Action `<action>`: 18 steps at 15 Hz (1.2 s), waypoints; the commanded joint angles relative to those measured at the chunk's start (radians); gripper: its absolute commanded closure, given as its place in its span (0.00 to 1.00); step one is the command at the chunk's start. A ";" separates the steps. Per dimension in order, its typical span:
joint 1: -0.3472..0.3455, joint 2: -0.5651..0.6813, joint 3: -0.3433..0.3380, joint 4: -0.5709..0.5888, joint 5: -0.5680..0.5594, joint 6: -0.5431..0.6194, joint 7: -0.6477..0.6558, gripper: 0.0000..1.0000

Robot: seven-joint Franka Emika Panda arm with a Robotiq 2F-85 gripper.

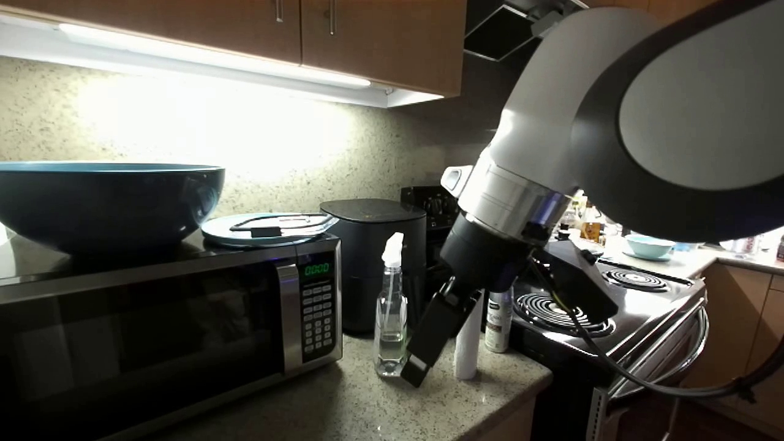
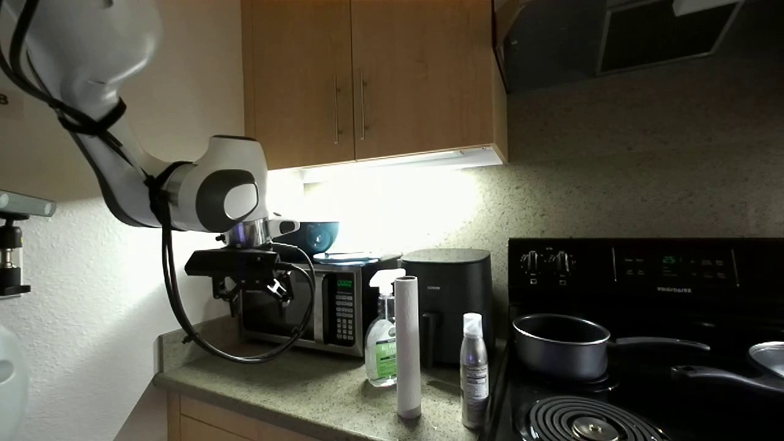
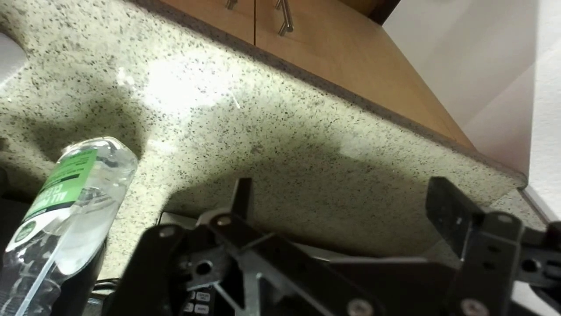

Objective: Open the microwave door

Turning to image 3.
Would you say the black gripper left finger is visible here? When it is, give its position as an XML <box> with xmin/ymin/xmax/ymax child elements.
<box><xmin>111</xmin><ymin>176</ymin><xmax>376</xmax><ymax>316</ymax></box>

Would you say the stainless microwave body with keypad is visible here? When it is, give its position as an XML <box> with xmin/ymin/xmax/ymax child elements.
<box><xmin>174</xmin><ymin>256</ymin><xmax>222</xmax><ymax>316</ymax></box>

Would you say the clear spray bottle green label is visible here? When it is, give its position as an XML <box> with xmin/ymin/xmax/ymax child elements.
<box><xmin>0</xmin><ymin>135</ymin><xmax>141</xmax><ymax>316</ymax></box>

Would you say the white paper roll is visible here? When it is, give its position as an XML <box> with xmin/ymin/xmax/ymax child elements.
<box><xmin>0</xmin><ymin>32</ymin><xmax>31</xmax><ymax>84</ymax></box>

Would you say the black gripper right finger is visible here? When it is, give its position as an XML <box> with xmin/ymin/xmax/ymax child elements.
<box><xmin>425</xmin><ymin>176</ymin><xmax>561</xmax><ymax>316</ymax></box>

